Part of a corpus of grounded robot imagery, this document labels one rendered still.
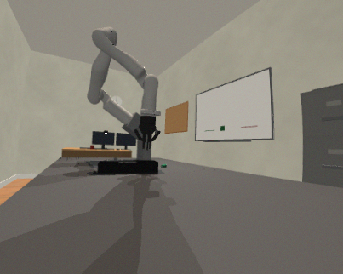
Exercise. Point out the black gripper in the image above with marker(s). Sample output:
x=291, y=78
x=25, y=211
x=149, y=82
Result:
x=147, y=127

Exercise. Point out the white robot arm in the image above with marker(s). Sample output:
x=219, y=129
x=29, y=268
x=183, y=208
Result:
x=100, y=67

